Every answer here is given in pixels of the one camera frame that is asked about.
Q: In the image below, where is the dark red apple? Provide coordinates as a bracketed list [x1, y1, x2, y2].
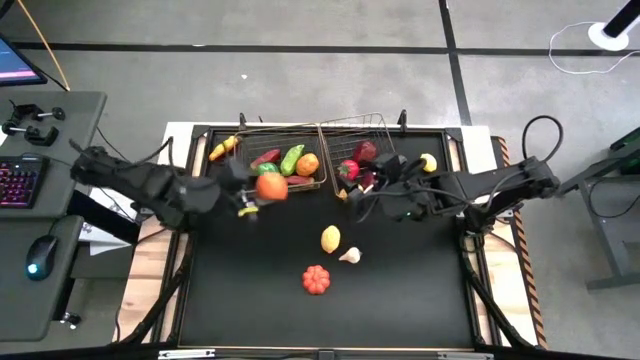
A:
[352, 140, 379, 165]

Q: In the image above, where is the dark grey metal stand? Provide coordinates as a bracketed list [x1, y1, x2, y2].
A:
[556, 127, 640, 291]

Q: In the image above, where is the black metal C-clamp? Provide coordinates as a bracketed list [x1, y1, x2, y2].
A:
[8, 103, 67, 125]
[1, 122, 60, 148]

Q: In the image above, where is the black computer mouse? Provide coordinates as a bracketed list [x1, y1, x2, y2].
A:
[25, 234, 59, 282]

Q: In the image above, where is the gold rim wire basket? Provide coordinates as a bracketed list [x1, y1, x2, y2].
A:
[318, 112, 399, 201]
[233, 123, 329, 194]

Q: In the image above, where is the yellow lemon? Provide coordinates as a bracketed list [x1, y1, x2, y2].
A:
[418, 152, 439, 174]
[320, 224, 342, 255]

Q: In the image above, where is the black table edge frame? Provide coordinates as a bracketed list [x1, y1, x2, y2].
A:
[177, 122, 481, 351]

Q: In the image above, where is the yellow cable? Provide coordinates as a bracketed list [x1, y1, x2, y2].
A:
[16, 0, 72, 93]

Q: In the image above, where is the black diagonal frame strut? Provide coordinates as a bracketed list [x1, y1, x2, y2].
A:
[457, 234, 539, 351]
[113, 234, 197, 351]

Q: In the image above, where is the black cable loop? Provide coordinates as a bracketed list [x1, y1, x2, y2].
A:
[521, 114, 565, 166]

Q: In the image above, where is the grey desk surface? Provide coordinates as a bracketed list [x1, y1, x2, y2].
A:
[0, 90, 109, 221]
[0, 214, 85, 343]

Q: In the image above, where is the white paper sheet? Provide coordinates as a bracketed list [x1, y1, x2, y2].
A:
[78, 221, 132, 257]

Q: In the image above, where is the black computer monitor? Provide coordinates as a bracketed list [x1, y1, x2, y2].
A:
[0, 33, 49, 88]

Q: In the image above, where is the white cable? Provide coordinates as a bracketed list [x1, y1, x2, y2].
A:
[548, 20, 640, 76]

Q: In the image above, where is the light wood table base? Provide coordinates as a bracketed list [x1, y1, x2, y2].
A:
[113, 121, 549, 351]

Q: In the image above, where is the striped hazard tape strip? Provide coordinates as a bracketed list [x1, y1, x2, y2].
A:
[494, 135, 550, 350]

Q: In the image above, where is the orange red plastic pumpkin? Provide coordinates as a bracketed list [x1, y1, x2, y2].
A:
[301, 264, 332, 296]

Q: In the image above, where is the orange yellow carrot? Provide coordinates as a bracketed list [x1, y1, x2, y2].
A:
[208, 135, 241, 162]

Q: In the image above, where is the orange round fruit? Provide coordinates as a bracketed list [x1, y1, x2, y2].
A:
[295, 152, 321, 177]

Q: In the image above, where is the red chili pepper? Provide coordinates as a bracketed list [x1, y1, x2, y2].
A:
[249, 148, 282, 170]

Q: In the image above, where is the white garlic bulb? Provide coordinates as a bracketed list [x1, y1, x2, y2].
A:
[338, 246, 363, 265]

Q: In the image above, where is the black stand pole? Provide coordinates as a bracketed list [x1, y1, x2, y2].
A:
[602, 0, 640, 39]

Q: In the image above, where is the silver metal bracket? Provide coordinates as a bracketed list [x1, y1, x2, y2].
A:
[436, 351, 495, 360]
[157, 348, 217, 360]

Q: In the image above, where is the large orange round vegetable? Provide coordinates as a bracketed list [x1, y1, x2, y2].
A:
[255, 171, 290, 202]

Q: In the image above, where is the white round stand base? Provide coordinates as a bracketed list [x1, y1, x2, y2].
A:
[587, 21, 630, 52]

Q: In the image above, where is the red strawberry green top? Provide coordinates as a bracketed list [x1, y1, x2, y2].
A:
[337, 159, 361, 182]

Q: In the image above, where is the backlit black keyboard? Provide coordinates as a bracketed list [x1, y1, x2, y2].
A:
[0, 155, 50, 209]

